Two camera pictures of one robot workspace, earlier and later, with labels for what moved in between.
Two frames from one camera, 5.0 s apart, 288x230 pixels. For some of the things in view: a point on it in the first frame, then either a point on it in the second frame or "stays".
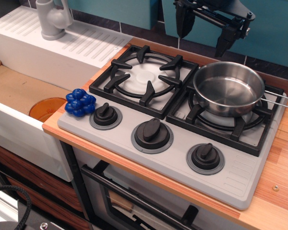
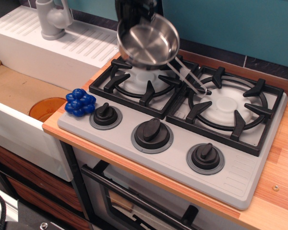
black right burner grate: [246, 132] stays
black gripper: [232, 15] -> [129, 12]
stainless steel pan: [231, 89] -> [147, 43]
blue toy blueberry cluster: [79, 102] stays
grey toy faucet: [54, 21] stays
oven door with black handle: [117, 199] stays
